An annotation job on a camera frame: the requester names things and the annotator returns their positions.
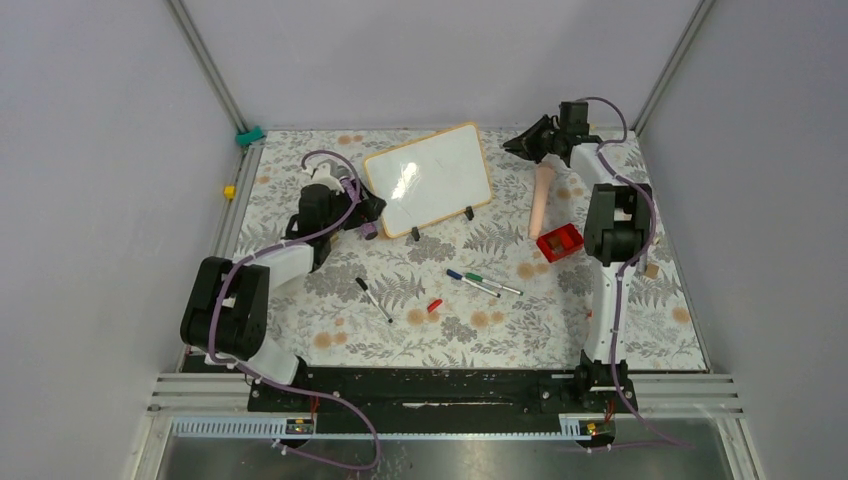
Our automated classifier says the teal corner clamp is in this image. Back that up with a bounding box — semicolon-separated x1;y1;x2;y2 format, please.
235;126;265;148

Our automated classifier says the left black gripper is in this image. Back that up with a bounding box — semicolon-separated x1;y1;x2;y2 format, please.
322;178;384;237

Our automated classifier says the blue whiteboard marker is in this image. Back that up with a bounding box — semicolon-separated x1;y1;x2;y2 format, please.
446;269;501;298

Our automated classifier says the black whiteboard marker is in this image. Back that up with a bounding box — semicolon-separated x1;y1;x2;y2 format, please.
355;277;394;324

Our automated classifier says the red marker cap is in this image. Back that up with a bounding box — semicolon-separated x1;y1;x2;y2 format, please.
427;299;443;313

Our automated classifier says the floral table mat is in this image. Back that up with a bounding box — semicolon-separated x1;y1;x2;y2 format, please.
233;130;708;371

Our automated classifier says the yellow framed whiteboard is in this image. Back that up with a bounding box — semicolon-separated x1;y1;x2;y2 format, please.
363;122;493;238

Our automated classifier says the white slotted cable duct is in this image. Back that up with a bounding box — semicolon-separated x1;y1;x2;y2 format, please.
170;416;593;441

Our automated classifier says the green whiteboard marker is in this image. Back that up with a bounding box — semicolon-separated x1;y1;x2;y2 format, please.
465;272;524;296

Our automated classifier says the pink cylinder microphone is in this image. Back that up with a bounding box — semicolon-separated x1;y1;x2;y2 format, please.
527;162;556;240

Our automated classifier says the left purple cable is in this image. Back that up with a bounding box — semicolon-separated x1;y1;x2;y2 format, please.
206;150;384;472

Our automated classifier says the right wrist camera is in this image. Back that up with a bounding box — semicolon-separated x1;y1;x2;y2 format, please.
559;100;589;130

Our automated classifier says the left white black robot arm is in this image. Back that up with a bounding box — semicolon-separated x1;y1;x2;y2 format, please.
180;180;386;411

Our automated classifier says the red small box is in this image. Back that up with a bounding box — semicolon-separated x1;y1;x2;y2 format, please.
536;223;584;263

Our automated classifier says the small wooden cube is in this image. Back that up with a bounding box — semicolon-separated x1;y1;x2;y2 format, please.
644;263;660;279

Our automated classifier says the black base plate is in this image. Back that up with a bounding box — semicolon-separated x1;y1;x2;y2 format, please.
247;366;635;432

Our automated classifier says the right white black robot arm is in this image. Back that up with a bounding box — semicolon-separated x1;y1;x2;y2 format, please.
502;98;656;412

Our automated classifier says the purple glitter microphone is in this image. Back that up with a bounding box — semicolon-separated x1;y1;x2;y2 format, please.
340;176;386;241

